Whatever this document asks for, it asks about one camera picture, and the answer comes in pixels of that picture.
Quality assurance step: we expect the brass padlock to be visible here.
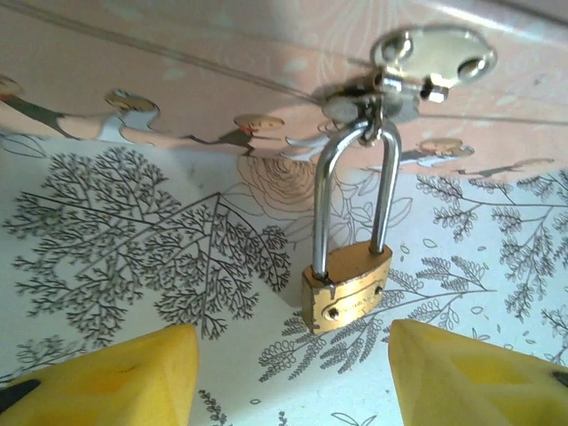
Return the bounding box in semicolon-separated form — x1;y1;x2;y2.
301;118;401;336

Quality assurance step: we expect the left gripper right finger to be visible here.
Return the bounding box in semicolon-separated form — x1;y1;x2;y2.
388;318;568;426

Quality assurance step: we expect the silver box latch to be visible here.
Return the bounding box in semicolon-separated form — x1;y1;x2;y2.
319;23;499;146

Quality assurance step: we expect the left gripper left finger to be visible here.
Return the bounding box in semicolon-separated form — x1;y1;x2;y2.
0;323;200;426

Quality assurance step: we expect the pink tin box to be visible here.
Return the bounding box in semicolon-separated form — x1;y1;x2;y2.
0;0;568;184

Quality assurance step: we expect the floral tablecloth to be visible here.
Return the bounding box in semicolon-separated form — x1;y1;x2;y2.
0;131;568;426

